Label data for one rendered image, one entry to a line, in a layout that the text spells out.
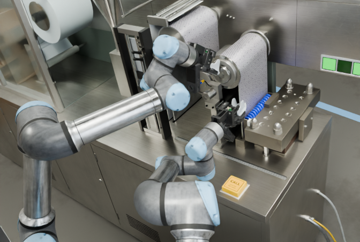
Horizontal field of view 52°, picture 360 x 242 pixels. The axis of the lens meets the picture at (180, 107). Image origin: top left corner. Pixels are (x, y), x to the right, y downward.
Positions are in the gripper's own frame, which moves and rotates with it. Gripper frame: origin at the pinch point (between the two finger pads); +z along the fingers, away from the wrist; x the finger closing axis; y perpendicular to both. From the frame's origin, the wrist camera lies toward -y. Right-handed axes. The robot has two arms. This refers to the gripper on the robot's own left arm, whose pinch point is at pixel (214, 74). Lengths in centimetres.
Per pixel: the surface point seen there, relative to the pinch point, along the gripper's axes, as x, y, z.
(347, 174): -31, -34, 156
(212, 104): 0.8, -11.7, 6.3
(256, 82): -7.7, 2.2, 22.0
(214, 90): 0.9, -6.1, 4.7
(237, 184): -18.5, -38.1, 7.2
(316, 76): 35, 40, 246
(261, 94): -7.7, -1.6, 30.8
